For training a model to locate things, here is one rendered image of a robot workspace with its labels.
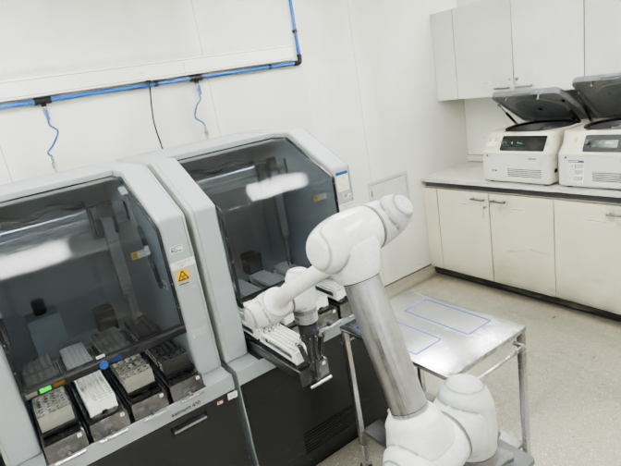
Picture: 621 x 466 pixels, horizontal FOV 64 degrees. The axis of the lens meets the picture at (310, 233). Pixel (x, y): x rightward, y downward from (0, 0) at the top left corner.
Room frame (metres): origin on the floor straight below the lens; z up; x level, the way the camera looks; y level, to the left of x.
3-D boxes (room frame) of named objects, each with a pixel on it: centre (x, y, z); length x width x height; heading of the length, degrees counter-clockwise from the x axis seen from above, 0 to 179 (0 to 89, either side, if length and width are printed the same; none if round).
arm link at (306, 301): (1.69, 0.08, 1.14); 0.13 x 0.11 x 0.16; 129
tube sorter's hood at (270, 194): (2.38, 0.23, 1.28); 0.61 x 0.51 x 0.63; 123
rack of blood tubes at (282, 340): (1.87, 0.18, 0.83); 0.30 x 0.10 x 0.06; 33
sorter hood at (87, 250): (1.91, 0.96, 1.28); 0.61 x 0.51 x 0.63; 123
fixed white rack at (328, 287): (2.39, -0.03, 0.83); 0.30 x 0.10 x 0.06; 33
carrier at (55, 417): (1.59, 1.02, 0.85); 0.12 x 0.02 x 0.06; 123
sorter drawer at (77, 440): (1.79, 1.15, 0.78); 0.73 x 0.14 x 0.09; 33
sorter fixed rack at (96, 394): (1.76, 0.95, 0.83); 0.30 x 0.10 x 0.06; 33
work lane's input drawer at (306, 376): (1.98, 0.25, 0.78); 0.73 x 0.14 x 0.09; 33
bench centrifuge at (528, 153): (3.65, -1.77, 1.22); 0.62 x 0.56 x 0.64; 121
